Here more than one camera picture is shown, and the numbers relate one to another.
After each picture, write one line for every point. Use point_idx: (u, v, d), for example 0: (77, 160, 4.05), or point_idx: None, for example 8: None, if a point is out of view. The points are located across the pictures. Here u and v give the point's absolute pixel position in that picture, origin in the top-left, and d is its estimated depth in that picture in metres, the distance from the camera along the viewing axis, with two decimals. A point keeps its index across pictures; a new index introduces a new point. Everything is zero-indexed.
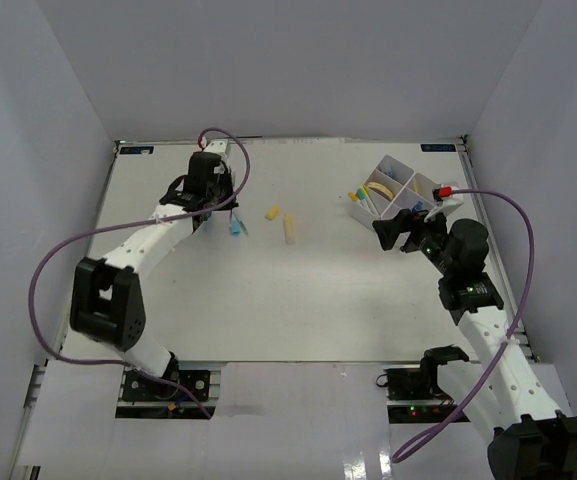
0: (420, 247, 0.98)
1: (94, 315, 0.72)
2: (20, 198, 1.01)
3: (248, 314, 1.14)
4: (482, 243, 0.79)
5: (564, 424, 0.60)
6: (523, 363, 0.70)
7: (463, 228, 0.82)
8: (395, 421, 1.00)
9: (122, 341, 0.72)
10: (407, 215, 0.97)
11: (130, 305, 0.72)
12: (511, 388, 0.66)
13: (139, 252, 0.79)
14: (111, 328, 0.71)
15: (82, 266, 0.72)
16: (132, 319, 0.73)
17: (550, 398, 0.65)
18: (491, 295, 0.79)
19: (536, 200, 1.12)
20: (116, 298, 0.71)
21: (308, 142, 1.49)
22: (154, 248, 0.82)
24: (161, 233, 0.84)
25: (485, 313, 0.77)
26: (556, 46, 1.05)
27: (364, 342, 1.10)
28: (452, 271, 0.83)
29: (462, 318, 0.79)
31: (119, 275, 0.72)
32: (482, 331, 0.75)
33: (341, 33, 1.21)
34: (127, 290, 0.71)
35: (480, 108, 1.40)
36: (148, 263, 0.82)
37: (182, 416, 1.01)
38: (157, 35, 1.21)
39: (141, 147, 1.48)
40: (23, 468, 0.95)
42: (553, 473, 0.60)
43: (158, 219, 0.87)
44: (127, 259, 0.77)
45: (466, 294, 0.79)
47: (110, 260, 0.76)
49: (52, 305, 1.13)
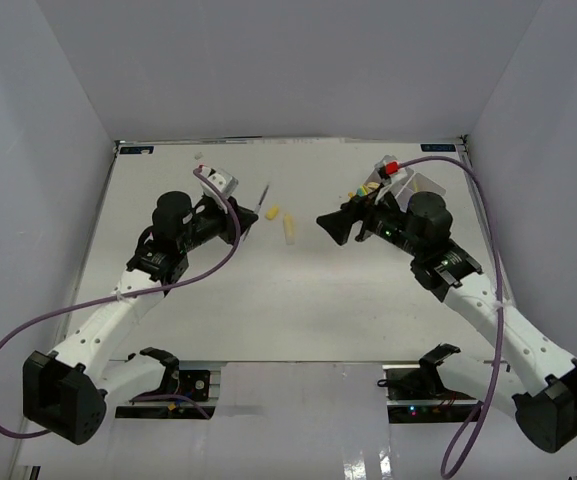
0: (376, 232, 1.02)
1: (47, 410, 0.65)
2: (20, 198, 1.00)
3: (248, 314, 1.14)
4: (444, 215, 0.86)
5: None
6: (523, 324, 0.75)
7: (422, 206, 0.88)
8: (395, 421, 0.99)
9: (75, 437, 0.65)
10: (358, 203, 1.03)
11: (84, 406, 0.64)
12: (525, 352, 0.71)
13: (95, 342, 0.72)
14: (63, 424, 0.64)
15: (31, 362, 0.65)
16: (86, 417, 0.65)
17: (561, 349, 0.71)
18: (465, 262, 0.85)
19: (536, 201, 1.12)
20: (64, 401, 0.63)
21: (308, 142, 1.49)
22: (110, 333, 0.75)
24: (121, 315, 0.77)
25: (470, 283, 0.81)
26: (556, 46, 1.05)
27: (364, 342, 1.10)
28: (423, 248, 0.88)
29: (448, 294, 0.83)
31: (68, 378, 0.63)
32: (475, 303, 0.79)
33: (341, 33, 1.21)
34: (74, 394, 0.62)
35: (479, 108, 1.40)
36: (107, 350, 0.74)
37: (181, 416, 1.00)
38: (157, 35, 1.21)
39: (141, 147, 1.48)
40: (23, 468, 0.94)
42: None
43: (120, 294, 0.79)
44: (78, 353, 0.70)
45: (444, 269, 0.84)
47: (60, 355, 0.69)
49: (53, 305, 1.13)
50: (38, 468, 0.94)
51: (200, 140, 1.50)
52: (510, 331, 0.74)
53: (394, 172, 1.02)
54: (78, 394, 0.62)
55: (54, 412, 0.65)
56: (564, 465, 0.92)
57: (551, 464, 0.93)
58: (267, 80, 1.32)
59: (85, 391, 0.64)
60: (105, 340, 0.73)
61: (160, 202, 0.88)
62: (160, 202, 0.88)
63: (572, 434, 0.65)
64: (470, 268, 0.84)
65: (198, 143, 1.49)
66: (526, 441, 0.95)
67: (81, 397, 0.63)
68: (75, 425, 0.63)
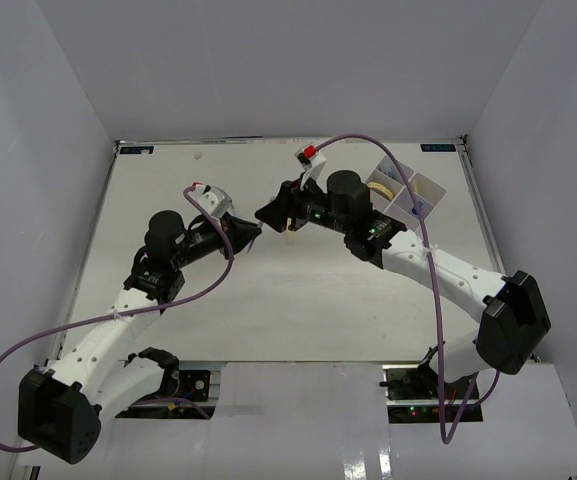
0: (306, 217, 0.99)
1: (42, 429, 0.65)
2: (20, 198, 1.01)
3: (247, 313, 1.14)
4: (360, 186, 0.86)
5: (516, 283, 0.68)
6: (450, 258, 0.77)
7: (339, 183, 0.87)
8: (395, 421, 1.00)
9: (70, 456, 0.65)
10: (286, 189, 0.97)
11: (81, 424, 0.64)
12: (461, 284, 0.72)
13: (91, 360, 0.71)
14: (59, 443, 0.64)
15: (27, 380, 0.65)
16: (82, 435, 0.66)
17: (489, 270, 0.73)
18: (391, 225, 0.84)
19: (537, 200, 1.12)
20: (61, 419, 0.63)
21: (308, 142, 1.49)
22: (110, 351, 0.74)
24: (118, 334, 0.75)
25: (399, 243, 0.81)
26: (557, 45, 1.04)
27: (365, 342, 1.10)
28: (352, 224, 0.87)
29: (383, 258, 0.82)
31: (65, 395, 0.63)
32: (406, 256, 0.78)
33: (341, 33, 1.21)
34: (69, 413, 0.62)
35: (479, 108, 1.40)
36: (103, 369, 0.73)
37: (181, 416, 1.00)
38: (157, 35, 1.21)
39: (141, 147, 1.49)
40: (23, 468, 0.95)
42: (536, 329, 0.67)
43: (116, 313, 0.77)
44: (75, 372, 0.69)
45: (376, 237, 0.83)
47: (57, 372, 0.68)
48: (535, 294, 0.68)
49: (53, 305, 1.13)
50: (38, 468, 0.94)
51: (200, 140, 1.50)
52: (442, 269, 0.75)
53: (314, 154, 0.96)
54: (75, 412, 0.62)
55: (50, 430, 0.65)
56: (564, 465, 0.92)
57: (551, 464, 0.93)
58: (267, 80, 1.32)
59: (82, 410, 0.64)
60: (102, 358, 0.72)
61: (153, 222, 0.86)
62: (150, 222, 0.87)
63: (524, 346, 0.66)
64: (398, 228, 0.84)
65: (198, 143, 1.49)
66: (526, 440, 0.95)
67: (78, 414, 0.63)
68: (71, 444, 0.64)
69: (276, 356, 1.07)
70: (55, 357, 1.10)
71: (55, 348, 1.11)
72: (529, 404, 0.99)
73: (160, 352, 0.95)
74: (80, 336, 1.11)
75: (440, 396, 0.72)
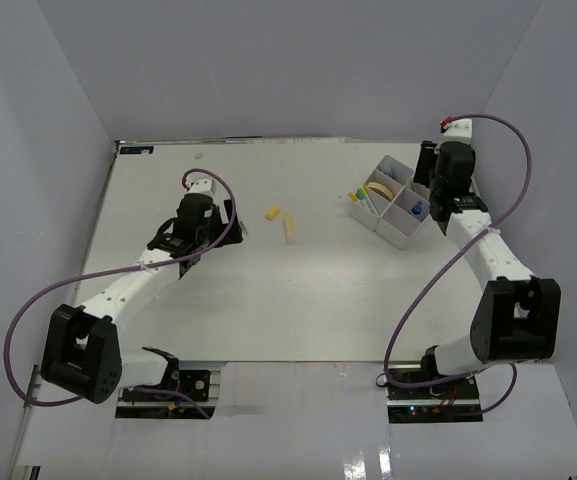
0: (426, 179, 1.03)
1: (65, 368, 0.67)
2: (20, 199, 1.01)
3: (248, 313, 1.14)
4: (467, 156, 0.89)
5: (538, 287, 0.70)
6: (502, 245, 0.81)
7: (449, 145, 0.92)
8: (395, 421, 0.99)
9: (94, 395, 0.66)
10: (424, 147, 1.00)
11: (107, 358, 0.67)
12: (490, 261, 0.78)
13: (120, 300, 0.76)
14: (84, 379, 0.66)
15: (58, 314, 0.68)
16: (106, 373, 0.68)
17: (525, 267, 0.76)
18: (477, 202, 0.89)
19: (537, 199, 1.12)
20: (90, 349, 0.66)
21: (308, 142, 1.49)
22: (135, 297, 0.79)
24: (145, 280, 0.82)
25: (469, 214, 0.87)
26: (557, 46, 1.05)
27: (366, 341, 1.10)
28: (442, 186, 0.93)
29: (449, 223, 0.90)
31: (95, 327, 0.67)
32: (466, 225, 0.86)
33: (341, 33, 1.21)
34: (102, 342, 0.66)
35: (480, 108, 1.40)
36: (128, 312, 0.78)
37: (181, 416, 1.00)
38: (158, 35, 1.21)
39: (141, 147, 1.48)
40: (23, 468, 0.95)
42: (533, 341, 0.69)
43: (143, 264, 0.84)
44: (104, 308, 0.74)
45: (454, 203, 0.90)
47: (86, 308, 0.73)
48: (551, 306, 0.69)
49: (52, 305, 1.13)
50: (37, 468, 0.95)
51: (200, 140, 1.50)
52: (484, 245, 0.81)
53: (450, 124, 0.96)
54: (105, 341, 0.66)
55: (74, 367, 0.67)
56: (565, 466, 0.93)
57: (551, 465, 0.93)
58: (267, 81, 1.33)
59: (111, 341, 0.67)
60: (129, 300, 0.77)
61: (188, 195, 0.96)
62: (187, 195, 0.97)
63: (513, 344, 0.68)
64: (480, 207, 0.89)
65: (197, 143, 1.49)
66: (526, 441, 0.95)
67: (108, 344, 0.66)
68: (97, 378, 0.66)
69: (275, 356, 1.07)
70: None
71: None
72: (528, 405, 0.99)
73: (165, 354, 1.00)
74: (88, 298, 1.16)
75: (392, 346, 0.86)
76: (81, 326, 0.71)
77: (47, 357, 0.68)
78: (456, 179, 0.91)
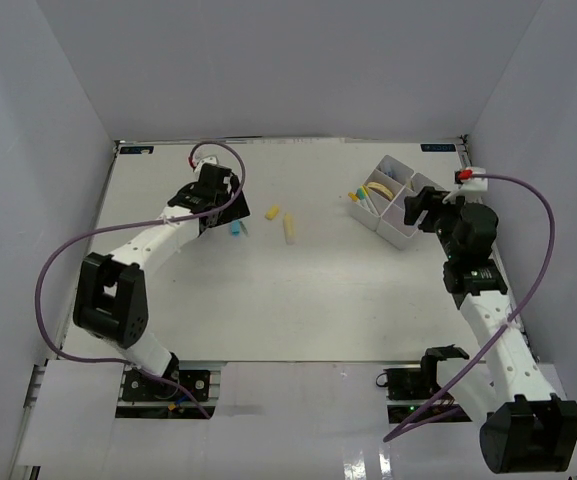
0: (435, 229, 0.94)
1: (96, 313, 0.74)
2: (21, 198, 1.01)
3: (248, 313, 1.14)
4: (492, 229, 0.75)
5: (559, 409, 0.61)
6: (521, 345, 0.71)
7: (472, 213, 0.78)
8: (395, 421, 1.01)
9: (123, 338, 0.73)
10: (427, 194, 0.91)
11: (134, 302, 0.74)
12: (508, 369, 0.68)
13: (146, 250, 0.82)
14: (114, 324, 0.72)
15: (88, 262, 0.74)
16: (134, 317, 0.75)
17: (546, 380, 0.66)
18: (496, 279, 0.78)
19: (538, 198, 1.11)
20: (120, 295, 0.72)
21: (308, 142, 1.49)
22: (159, 248, 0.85)
24: (168, 232, 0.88)
25: (487, 297, 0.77)
26: (557, 46, 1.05)
27: (365, 341, 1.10)
28: (458, 254, 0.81)
29: (463, 301, 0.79)
31: (124, 274, 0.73)
32: (482, 314, 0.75)
33: (341, 32, 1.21)
34: (131, 288, 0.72)
35: (480, 108, 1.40)
36: (154, 261, 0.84)
37: (181, 416, 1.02)
38: (158, 35, 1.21)
39: (141, 147, 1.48)
40: (23, 468, 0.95)
42: (544, 456, 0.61)
43: (166, 219, 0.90)
44: (132, 256, 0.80)
45: (471, 279, 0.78)
47: (115, 256, 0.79)
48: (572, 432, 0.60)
49: (52, 305, 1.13)
50: (38, 467, 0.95)
51: (200, 140, 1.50)
52: (501, 345, 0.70)
53: (468, 178, 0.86)
54: (134, 287, 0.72)
55: (104, 313, 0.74)
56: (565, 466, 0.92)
57: None
58: (267, 81, 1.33)
59: (138, 288, 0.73)
60: (154, 251, 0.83)
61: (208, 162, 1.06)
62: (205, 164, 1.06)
63: (522, 463, 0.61)
64: (499, 286, 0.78)
65: (197, 143, 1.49)
66: None
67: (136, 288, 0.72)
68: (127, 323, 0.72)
69: (276, 356, 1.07)
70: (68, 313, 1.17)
71: (55, 348, 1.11)
72: None
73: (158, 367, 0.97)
74: None
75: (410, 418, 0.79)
76: (109, 274, 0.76)
77: (79, 302, 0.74)
78: (474, 251, 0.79)
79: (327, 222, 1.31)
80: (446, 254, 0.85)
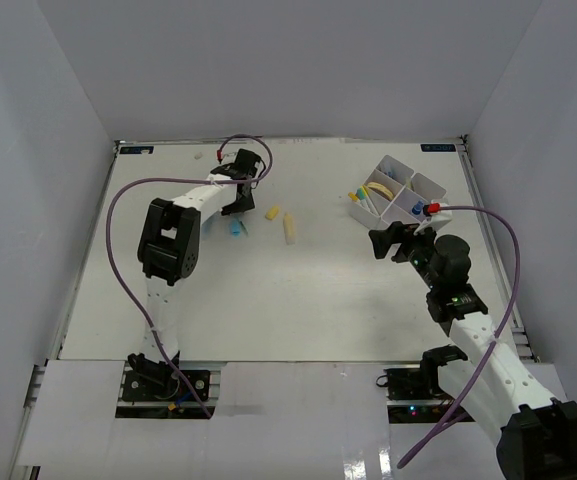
0: (408, 259, 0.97)
1: (156, 248, 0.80)
2: (20, 198, 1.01)
3: (248, 313, 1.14)
4: (465, 257, 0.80)
5: (562, 412, 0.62)
6: (513, 359, 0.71)
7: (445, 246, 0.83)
8: (395, 421, 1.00)
9: (179, 271, 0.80)
10: (399, 227, 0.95)
11: (191, 240, 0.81)
12: (506, 382, 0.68)
13: (200, 201, 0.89)
14: (172, 258, 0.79)
15: (154, 205, 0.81)
16: (189, 255, 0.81)
17: (544, 387, 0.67)
18: (476, 302, 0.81)
19: (537, 198, 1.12)
20: (181, 233, 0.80)
21: (308, 142, 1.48)
22: (210, 201, 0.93)
24: (216, 190, 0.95)
25: (471, 319, 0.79)
26: (557, 46, 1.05)
27: (365, 342, 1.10)
28: (438, 284, 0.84)
29: (452, 327, 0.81)
31: (185, 215, 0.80)
32: (471, 335, 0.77)
33: (341, 32, 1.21)
34: (191, 225, 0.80)
35: (479, 108, 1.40)
36: (204, 212, 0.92)
37: (182, 416, 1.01)
38: (157, 35, 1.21)
39: (140, 147, 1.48)
40: (23, 468, 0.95)
42: (562, 466, 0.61)
43: (213, 180, 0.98)
44: (190, 203, 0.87)
45: (453, 306, 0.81)
47: (175, 202, 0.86)
48: None
49: (52, 305, 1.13)
50: (38, 468, 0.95)
51: (200, 140, 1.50)
52: (495, 360, 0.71)
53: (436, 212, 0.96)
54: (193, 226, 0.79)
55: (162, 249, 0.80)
56: None
57: None
58: (267, 80, 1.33)
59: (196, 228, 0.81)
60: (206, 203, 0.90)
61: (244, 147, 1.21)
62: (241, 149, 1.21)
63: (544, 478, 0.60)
64: (479, 307, 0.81)
65: (197, 143, 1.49)
66: None
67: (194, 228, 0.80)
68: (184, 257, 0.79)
69: (276, 356, 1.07)
70: (67, 314, 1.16)
71: (55, 348, 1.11)
72: None
73: (149, 365, 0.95)
74: (87, 299, 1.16)
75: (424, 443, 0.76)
76: (169, 217, 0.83)
77: (144, 239, 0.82)
78: (452, 280, 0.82)
79: (327, 222, 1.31)
80: (427, 285, 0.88)
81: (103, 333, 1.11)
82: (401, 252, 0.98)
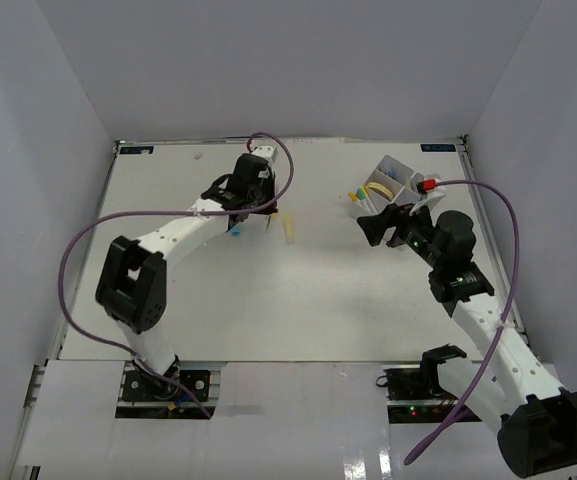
0: (405, 240, 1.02)
1: (117, 294, 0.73)
2: (20, 198, 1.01)
3: (251, 310, 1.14)
4: (468, 234, 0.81)
5: (570, 401, 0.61)
6: (520, 346, 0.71)
7: (448, 222, 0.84)
8: (395, 421, 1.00)
9: (139, 322, 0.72)
10: (394, 210, 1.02)
11: (154, 290, 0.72)
12: (514, 371, 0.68)
13: (172, 240, 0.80)
14: (131, 308, 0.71)
15: (115, 245, 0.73)
16: (152, 304, 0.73)
17: (552, 376, 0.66)
18: (481, 282, 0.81)
19: (537, 198, 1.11)
20: (140, 282, 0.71)
21: (308, 141, 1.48)
22: (186, 238, 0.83)
24: (198, 225, 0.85)
25: (478, 301, 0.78)
26: (557, 45, 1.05)
27: (367, 342, 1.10)
28: (442, 264, 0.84)
29: (455, 308, 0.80)
31: (147, 262, 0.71)
32: (476, 319, 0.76)
33: (341, 32, 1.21)
34: (152, 276, 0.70)
35: (479, 108, 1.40)
36: (178, 251, 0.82)
37: (181, 416, 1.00)
38: (157, 35, 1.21)
39: (141, 147, 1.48)
40: (23, 468, 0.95)
42: (563, 451, 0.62)
43: (197, 211, 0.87)
44: (159, 244, 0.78)
45: (458, 285, 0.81)
47: (143, 241, 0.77)
48: None
49: (51, 305, 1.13)
50: (38, 468, 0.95)
51: (200, 140, 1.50)
52: (502, 348, 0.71)
53: None
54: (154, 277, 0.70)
55: (122, 295, 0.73)
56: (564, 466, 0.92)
57: None
58: (267, 80, 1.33)
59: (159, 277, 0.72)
60: (180, 241, 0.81)
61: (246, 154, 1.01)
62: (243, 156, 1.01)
63: (546, 462, 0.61)
64: (485, 288, 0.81)
65: (197, 143, 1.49)
66: None
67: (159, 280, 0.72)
68: (143, 309, 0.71)
69: (276, 356, 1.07)
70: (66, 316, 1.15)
71: (55, 348, 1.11)
72: None
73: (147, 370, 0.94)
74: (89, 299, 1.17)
75: (424, 445, 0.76)
76: (134, 258, 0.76)
77: (103, 282, 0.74)
78: (456, 258, 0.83)
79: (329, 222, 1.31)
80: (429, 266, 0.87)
81: (103, 333, 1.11)
82: (397, 235, 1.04)
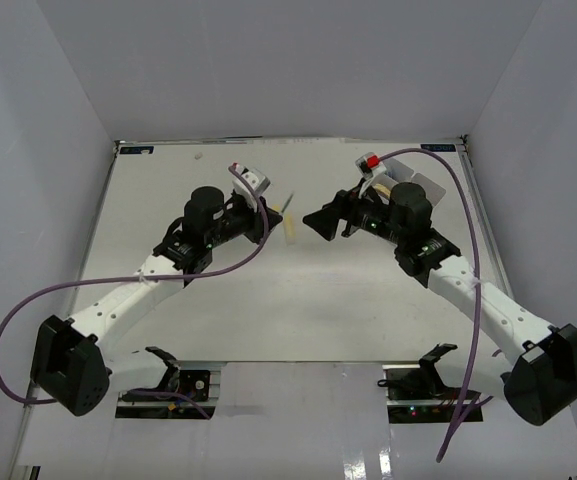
0: (361, 224, 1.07)
1: (52, 377, 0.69)
2: (20, 198, 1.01)
3: (251, 310, 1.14)
4: (422, 203, 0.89)
5: (561, 337, 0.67)
6: (499, 297, 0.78)
7: (402, 196, 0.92)
8: (396, 421, 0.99)
9: (75, 408, 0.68)
10: (344, 197, 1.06)
11: (89, 375, 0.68)
12: (503, 323, 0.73)
13: (111, 316, 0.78)
14: (65, 394, 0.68)
15: (47, 327, 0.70)
16: (89, 389, 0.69)
17: (537, 317, 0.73)
18: (446, 246, 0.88)
19: (537, 198, 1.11)
20: (72, 367, 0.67)
21: (308, 142, 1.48)
22: (128, 310, 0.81)
24: (140, 294, 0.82)
25: (448, 265, 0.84)
26: (557, 46, 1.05)
27: (366, 342, 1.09)
28: (406, 238, 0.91)
29: (431, 277, 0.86)
31: (81, 346, 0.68)
32: (454, 282, 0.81)
33: (341, 32, 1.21)
34: (85, 363, 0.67)
35: (479, 108, 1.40)
36: (119, 326, 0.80)
37: (181, 416, 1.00)
38: (157, 35, 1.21)
39: (141, 147, 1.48)
40: (23, 468, 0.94)
42: (570, 388, 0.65)
43: (142, 276, 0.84)
44: (97, 322, 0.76)
45: (426, 255, 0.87)
47: (77, 322, 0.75)
48: None
49: (51, 305, 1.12)
50: (38, 468, 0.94)
51: (200, 140, 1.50)
52: (486, 304, 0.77)
53: (375, 166, 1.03)
54: (86, 363, 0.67)
55: (57, 379, 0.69)
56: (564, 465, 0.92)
57: (549, 465, 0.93)
58: (267, 80, 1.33)
59: (93, 363, 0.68)
60: (120, 315, 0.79)
61: (194, 194, 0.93)
62: (192, 197, 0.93)
63: (559, 404, 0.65)
64: (450, 251, 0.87)
65: (197, 143, 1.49)
66: (526, 441, 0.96)
67: (89, 365, 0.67)
68: (77, 396, 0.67)
69: (276, 356, 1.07)
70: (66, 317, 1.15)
71: None
72: None
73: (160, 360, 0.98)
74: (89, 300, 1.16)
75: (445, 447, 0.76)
76: (70, 339, 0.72)
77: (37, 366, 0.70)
78: (416, 228, 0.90)
79: None
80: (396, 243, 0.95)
81: None
82: (351, 223, 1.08)
